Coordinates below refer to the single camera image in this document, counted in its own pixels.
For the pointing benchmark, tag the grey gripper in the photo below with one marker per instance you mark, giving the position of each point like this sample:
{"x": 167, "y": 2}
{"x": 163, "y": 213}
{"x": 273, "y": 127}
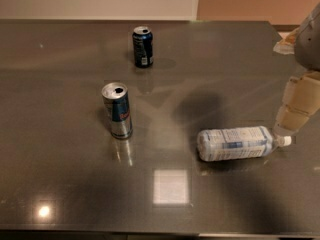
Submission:
{"x": 308, "y": 50}

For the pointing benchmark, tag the clear blue-label plastic bottle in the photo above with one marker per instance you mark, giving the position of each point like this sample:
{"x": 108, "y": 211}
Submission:
{"x": 238, "y": 143}

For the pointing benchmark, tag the dark blue soda can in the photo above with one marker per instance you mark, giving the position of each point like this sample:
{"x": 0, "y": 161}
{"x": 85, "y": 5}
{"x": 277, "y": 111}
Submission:
{"x": 142, "y": 44}

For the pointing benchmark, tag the silver blue redbull can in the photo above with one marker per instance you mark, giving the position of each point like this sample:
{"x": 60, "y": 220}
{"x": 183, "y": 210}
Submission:
{"x": 116, "y": 101}

